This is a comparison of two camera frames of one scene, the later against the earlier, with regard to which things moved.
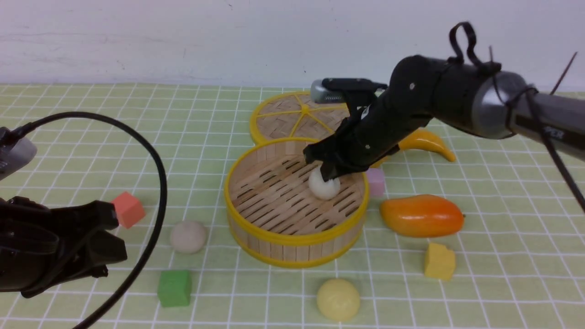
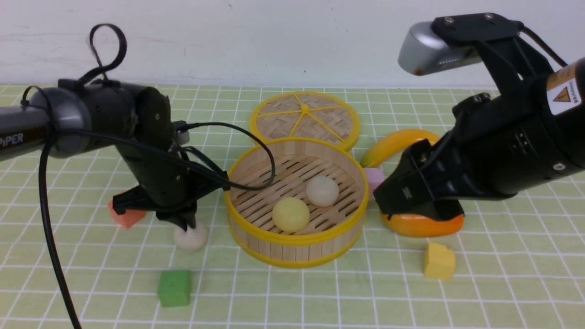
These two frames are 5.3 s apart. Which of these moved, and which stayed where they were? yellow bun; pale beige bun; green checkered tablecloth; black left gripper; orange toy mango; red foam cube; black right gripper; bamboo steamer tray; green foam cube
Moved: yellow bun; black right gripper; black left gripper
Stayed: pale beige bun; green foam cube; red foam cube; green checkered tablecloth; orange toy mango; bamboo steamer tray
